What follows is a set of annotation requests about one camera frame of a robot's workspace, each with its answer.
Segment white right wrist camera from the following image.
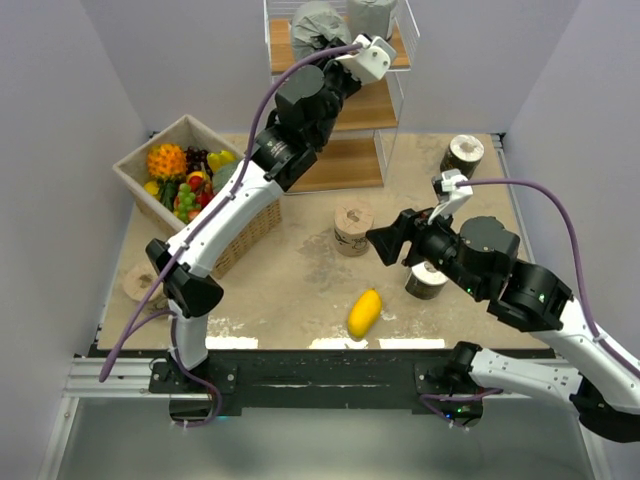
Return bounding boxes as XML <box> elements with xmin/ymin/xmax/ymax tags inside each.
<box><xmin>428</xmin><ymin>169</ymin><xmax>473</xmax><ymax>224</ymax></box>

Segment brown roll left edge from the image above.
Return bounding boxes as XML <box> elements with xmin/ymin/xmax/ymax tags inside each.
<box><xmin>123</xmin><ymin>262</ymin><xmax>166</xmax><ymax>307</ymax></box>

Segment black white roll centre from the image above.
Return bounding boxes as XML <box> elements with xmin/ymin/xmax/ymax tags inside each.
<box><xmin>405</xmin><ymin>262</ymin><xmax>448</xmax><ymax>300</ymax></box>

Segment yellow bananas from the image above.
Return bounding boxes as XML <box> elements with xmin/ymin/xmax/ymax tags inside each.
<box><xmin>207</xmin><ymin>150</ymin><xmax>236</xmax><ymax>174</ymax></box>

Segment wicker basket with cloth liner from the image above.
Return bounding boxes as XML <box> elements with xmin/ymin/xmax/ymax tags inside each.
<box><xmin>113</xmin><ymin>115</ymin><xmax>282</xmax><ymax>280</ymax></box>

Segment brown roll centre table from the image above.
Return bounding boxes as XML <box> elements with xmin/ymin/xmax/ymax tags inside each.
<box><xmin>333</xmin><ymin>201</ymin><xmax>374</xmax><ymax>257</ymax></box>

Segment green grape bunch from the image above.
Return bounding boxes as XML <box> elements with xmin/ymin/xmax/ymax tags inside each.
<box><xmin>173</xmin><ymin>183</ymin><xmax>201</xmax><ymax>224</ymax></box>

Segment dark purple grapes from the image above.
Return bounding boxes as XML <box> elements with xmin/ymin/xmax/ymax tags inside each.
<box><xmin>185</xmin><ymin>146</ymin><xmax>210</xmax><ymax>174</ymax></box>

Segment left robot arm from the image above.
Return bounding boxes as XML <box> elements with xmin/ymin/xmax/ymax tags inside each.
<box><xmin>146</xmin><ymin>52</ymin><xmax>366</xmax><ymax>392</ymax></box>

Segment grey roll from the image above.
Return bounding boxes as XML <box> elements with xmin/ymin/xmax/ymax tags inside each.
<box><xmin>346</xmin><ymin>0</ymin><xmax>398</xmax><ymax>40</ymax></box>
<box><xmin>290</xmin><ymin>1</ymin><xmax>352</xmax><ymax>61</ymax></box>

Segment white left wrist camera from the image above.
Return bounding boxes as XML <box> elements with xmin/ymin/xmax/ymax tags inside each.
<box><xmin>336</xmin><ymin>34</ymin><xmax>397</xmax><ymax>85</ymax></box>

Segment green netted melon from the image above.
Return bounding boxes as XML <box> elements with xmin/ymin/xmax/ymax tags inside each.
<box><xmin>212</xmin><ymin>163</ymin><xmax>237</xmax><ymax>195</ymax></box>

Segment white wire wooden shelf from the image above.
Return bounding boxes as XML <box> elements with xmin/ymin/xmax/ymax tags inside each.
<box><xmin>289</xmin><ymin>1</ymin><xmax>420</xmax><ymax>194</ymax></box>

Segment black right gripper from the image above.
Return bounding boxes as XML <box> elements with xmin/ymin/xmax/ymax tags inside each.
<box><xmin>365</xmin><ymin>198</ymin><xmax>485</xmax><ymax>297</ymax></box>

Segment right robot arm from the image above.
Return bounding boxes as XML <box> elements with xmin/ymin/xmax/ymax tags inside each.
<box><xmin>366</xmin><ymin>209</ymin><xmax>639</xmax><ymax>443</ymax></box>

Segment black white roll back corner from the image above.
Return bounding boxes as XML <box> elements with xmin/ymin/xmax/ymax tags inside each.
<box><xmin>440</xmin><ymin>134</ymin><xmax>485</xmax><ymax>178</ymax></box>

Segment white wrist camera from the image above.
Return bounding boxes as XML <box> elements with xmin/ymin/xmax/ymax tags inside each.
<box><xmin>336</xmin><ymin>34</ymin><xmax>397</xmax><ymax>85</ymax></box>
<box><xmin>428</xmin><ymin>169</ymin><xmax>473</xmax><ymax>224</ymax></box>

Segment orange pineapple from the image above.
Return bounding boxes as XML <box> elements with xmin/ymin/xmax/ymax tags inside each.
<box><xmin>146</xmin><ymin>143</ymin><xmax>187</xmax><ymax>181</ymax></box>

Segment yellow mango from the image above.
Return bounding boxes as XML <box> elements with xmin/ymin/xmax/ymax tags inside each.
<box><xmin>347</xmin><ymin>289</ymin><xmax>383</xmax><ymax>340</ymax></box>

